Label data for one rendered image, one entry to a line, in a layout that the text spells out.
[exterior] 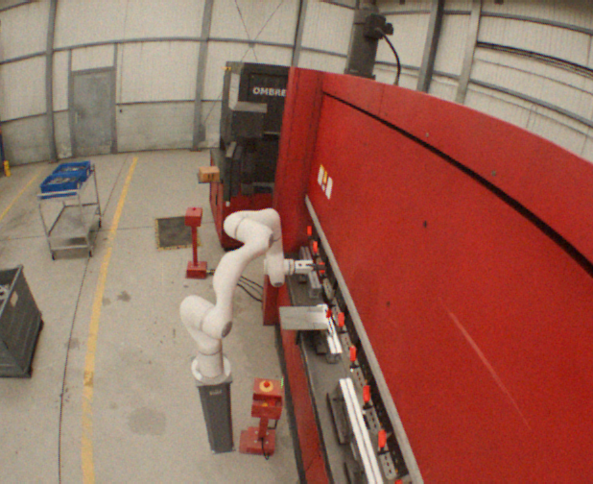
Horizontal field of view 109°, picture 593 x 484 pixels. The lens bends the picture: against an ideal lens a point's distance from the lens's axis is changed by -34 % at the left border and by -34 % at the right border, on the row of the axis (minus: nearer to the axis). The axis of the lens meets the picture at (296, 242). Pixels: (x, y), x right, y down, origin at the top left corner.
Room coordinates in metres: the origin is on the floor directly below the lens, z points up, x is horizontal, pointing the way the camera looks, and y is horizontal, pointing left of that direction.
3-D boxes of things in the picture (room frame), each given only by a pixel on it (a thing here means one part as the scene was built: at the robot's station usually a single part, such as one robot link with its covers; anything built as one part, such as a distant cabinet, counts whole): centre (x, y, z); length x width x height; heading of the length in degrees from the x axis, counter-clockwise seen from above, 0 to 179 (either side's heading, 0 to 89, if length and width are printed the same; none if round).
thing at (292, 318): (1.32, -0.11, 1.00); 0.26 x 0.18 x 0.01; 104
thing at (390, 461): (0.40, -0.48, 1.26); 0.15 x 0.09 x 0.17; 14
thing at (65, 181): (2.69, 2.91, 0.92); 0.50 x 0.36 x 0.18; 115
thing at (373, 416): (0.60, -0.43, 1.26); 0.15 x 0.09 x 0.17; 14
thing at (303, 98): (2.34, -0.19, 1.15); 0.85 x 0.25 x 2.30; 104
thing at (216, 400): (0.85, 0.31, 0.50); 0.18 x 0.18 x 1.00; 25
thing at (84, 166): (3.08, 3.07, 0.92); 0.50 x 0.36 x 0.18; 115
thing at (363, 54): (1.90, -0.25, 2.54); 0.33 x 0.25 x 0.47; 14
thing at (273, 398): (0.90, 0.02, 0.75); 0.20 x 0.16 x 0.18; 5
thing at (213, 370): (0.85, 0.31, 1.09); 0.19 x 0.19 x 0.18
